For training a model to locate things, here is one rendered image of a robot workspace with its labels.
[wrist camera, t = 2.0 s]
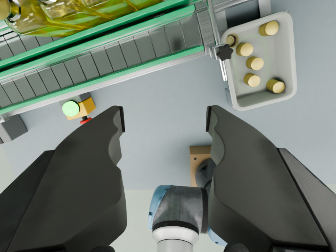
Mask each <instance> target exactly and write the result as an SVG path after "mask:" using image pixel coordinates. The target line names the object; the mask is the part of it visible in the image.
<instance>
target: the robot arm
mask: <svg viewBox="0 0 336 252"><path fill-rule="evenodd" d="M125 132H126V128H125V114H124V108H123V107H122V106H117V105H114V106H112V107H110V108H108V109H107V110H105V111H104V112H102V113H101V114H99V115H97V116H96V117H94V118H93V119H91V120H89V121H88V122H86V123H85V124H83V125H82V126H80V127H79V128H77V129H76V130H75V131H74V132H72V133H71V134H70V135H69V136H68V137H67V138H65V139H64V140H63V141H62V142H61V143H60V144H59V145H58V146H57V147H56V149H55V150H47V151H44V152H43V153H42V154H41V155H40V156H39V157H38V158H37V159H36V160H35V161H34V162H33V163H32V164H31V165H30V166H29V167H28V168H27V169H26V170H25V171H24V172H23V173H22V174H21V175H20V176H19V177H18V178H16V179H15V180H14V181H13V182H12V183H11V184H10V185H9V186H8V187H7V188H6V189H5V190H4V191H3V192H2V193H1V194H0V252H116V251H115V249H114V248H113V247H112V246H110V245H111V244H112V243H113V242H114V241H115V240H117V239H118V238H119V237H120V236H121V235H122V234H123V233H124V232H125V230H126V228H127V225H128V219H127V202H126V195H125V189H124V183H123V177H122V171H121V170H120V168H119V167H117V165H118V163H119V161H120V160H121V159H122V149H121V143H120V137H121V136H122V135H123V133H125ZM206 132H208V133H209V134H210V136H211V137H212V146H211V152H210V156H211V158H209V159H207V160H205V161H203V162H202V163H201V164H200V165H199V166H198V168H197V170H196V172H195V181H196V185H197V187H190V186H175V185H160V186H158V187H157V188H156V190H155V191H154V194H153V197H152V200H151V204H150V208H149V215H148V221H147V226H148V229H149V230H151V231H152V238H153V239H154V241H155V242H156V243H157V251H156V252H194V245H195V244H196V243H197V242H198V241H199V239H200V236H199V234H207V235H208V236H209V237H210V239H211V240H212V241H213V242H214V243H216V244H217V245H219V246H222V247H225V249H224V252H336V194H335V193H334V192H333V191H332V190H331V189H330V188H329V187H328V186H326V185H325V184H324V183H323V182H322V181H321V180H320V179H319V178H318V177H317V176H315V175H314V174H313V173H312V172H311V171H310V170H309V169H308V168H307V167H306V166H305V165H303V164H302V163H301V162H300V161H299V160H298V159H297V158H296V157H295V156H294V155H293V154H291V153H290V152H289V151H288V150H287V149H286V148H277V147H276V146H275V145H274V144H273V143H272V142H271V141H270V140H269V139H268V138H267V137H266V136H265V135H263V134H262V133H261V132H260V131H258V130H257V129H256V128H254V127H253V126H251V125H250V124H248V123H247V122H245V121H243V120H242V119H240V118H239V117H237V116H235V115H234V114H232V113H230V112H229V111H227V110H225V109H224V108H222V107H220V106H218V105H213V106H208V107H207V111H206Z"/></svg>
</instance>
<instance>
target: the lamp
mask: <svg viewBox="0 0 336 252"><path fill-rule="evenodd" d="M62 109H63V112H64V114H66V115H67V116H69V117H74V116H76V115H77V114H79V113H80V111H81V108H80V105H79V104H78V103H77V102H75V101H72V100H71V101H68V102H67V103H65V104H64V105H63V108H62Z"/></svg>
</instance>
